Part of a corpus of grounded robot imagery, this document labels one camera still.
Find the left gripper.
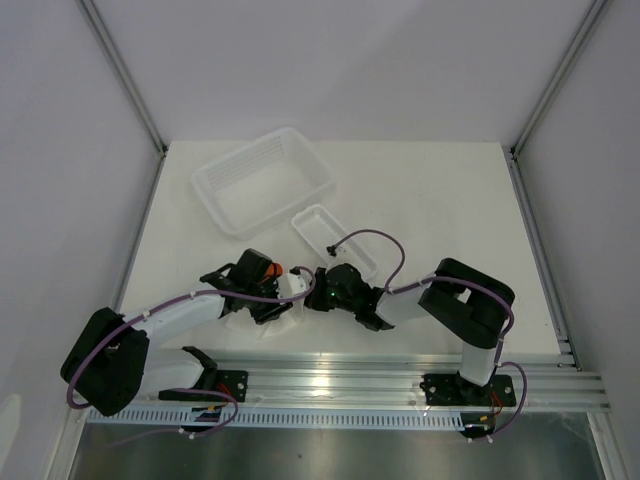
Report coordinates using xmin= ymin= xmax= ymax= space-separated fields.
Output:
xmin=245 ymin=273 xmax=293 ymax=324

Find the orange plastic spoon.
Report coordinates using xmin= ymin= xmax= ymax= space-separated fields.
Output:
xmin=265 ymin=263 xmax=283 ymax=277

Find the white paper napkin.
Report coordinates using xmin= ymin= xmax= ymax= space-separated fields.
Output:
xmin=224 ymin=300 xmax=304 ymax=340

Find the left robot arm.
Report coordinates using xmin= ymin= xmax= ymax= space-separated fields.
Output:
xmin=60 ymin=249 xmax=308 ymax=416

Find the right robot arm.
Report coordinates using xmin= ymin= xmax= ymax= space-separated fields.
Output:
xmin=304 ymin=258 xmax=515 ymax=406

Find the small white plastic tray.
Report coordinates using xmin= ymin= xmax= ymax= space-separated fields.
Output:
xmin=291 ymin=204 xmax=378 ymax=281

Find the large white plastic basket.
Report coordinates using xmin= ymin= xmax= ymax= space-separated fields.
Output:
xmin=191 ymin=127 xmax=336 ymax=240

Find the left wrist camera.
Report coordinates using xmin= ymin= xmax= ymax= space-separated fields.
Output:
xmin=277 ymin=273 xmax=308 ymax=302

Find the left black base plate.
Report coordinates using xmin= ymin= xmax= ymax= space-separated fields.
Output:
xmin=158 ymin=369 xmax=249 ymax=403

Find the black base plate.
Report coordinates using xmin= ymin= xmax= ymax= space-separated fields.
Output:
xmin=158 ymin=369 xmax=249 ymax=403
xmin=420 ymin=373 xmax=517 ymax=407

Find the white slotted cable duct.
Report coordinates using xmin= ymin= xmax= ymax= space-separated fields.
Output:
xmin=87 ymin=406 xmax=464 ymax=431

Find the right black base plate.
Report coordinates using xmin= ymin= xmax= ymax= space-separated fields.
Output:
xmin=420 ymin=373 xmax=517 ymax=407

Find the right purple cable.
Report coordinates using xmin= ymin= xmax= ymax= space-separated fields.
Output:
xmin=324 ymin=228 xmax=529 ymax=435

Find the aluminium mounting rail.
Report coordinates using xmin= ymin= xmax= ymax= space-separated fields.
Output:
xmin=67 ymin=352 xmax=612 ymax=414

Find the left aluminium frame post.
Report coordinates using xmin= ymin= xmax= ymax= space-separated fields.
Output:
xmin=74 ymin=0 xmax=169 ymax=156

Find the aluminium frame post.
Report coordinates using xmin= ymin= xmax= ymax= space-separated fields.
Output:
xmin=509 ymin=0 xmax=616 ymax=156
xmin=74 ymin=0 xmax=169 ymax=156

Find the right aluminium frame post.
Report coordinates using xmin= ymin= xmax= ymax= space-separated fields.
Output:
xmin=509 ymin=0 xmax=616 ymax=156

